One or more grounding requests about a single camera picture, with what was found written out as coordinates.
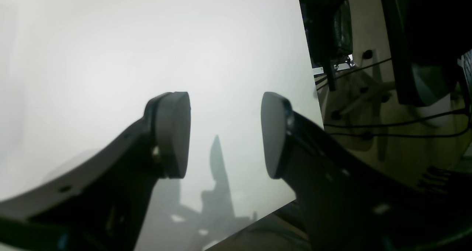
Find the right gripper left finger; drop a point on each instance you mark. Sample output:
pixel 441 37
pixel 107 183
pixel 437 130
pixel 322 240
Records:
pixel 101 204

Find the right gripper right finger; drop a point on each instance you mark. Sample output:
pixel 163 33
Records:
pixel 348 206

